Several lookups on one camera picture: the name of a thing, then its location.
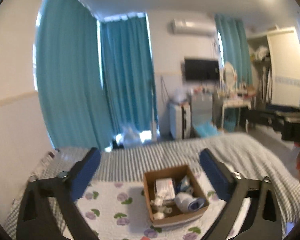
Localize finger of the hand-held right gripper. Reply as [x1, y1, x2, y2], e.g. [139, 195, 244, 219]
[265, 104, 300, 114]
[247, 109, 286, 132]

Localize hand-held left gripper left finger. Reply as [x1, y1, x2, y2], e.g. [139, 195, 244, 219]
[16, 147, 102, 240]

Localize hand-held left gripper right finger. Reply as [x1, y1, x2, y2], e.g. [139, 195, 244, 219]
[199, 148, 283, 240]

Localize blue tissue packet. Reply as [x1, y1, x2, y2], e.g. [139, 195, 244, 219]
[176, 175, 193, 193]

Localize grey white socks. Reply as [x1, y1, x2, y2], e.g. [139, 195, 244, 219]
[174, 192, 206, 212]

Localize floral tissue pack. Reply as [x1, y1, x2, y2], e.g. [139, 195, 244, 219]
[154, 178, 176, 200]

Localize white plush toy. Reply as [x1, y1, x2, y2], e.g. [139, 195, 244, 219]
[150, 197, 173, 220]

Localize brown cardboard box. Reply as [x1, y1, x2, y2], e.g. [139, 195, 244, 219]
[143, 165, 210, 227]

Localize white dressing table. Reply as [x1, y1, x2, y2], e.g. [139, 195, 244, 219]
[213, 89, 252, 132]

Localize hanging clothes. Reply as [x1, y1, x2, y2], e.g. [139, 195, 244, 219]
[257, 62, 273, 103]

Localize grey gingham bed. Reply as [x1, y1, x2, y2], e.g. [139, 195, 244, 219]
[2, 132, 300, 240]

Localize floral quilted mat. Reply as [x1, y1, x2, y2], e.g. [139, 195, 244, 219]
[74, 171, 253, 240]

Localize white wardrobe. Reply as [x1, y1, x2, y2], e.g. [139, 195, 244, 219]
[247, 26, 300, 111]

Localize oval vanity mirror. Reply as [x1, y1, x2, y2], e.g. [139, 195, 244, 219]
[222, 62, 237, 86]

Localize grey mini fridge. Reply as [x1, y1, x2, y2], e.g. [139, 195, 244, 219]
[191, 92, 215, 131]

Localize clear plastic bag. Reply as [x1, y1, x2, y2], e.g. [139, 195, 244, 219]
[114, 124, 153, 148]

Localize light blue suitcase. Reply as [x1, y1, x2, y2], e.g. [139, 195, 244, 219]
[169, 102, 192, 139]

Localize narrow teal curtain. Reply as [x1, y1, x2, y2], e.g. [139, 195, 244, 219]
[214, 14, 253, 86]

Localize white plastic bag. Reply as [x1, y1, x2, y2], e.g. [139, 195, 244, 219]
[171, 88, 191, 105]

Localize white mop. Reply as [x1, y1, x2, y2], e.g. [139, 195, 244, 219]
[148, 78, 159, 138]

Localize wide teal curtain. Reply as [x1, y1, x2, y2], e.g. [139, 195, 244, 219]
[36, 0, 103, 151]

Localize white air conditioner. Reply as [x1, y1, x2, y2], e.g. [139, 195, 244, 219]
[169, 18, 217, 36]

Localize black wall television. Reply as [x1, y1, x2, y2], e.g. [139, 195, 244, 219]
[184, 58, 220, 82]

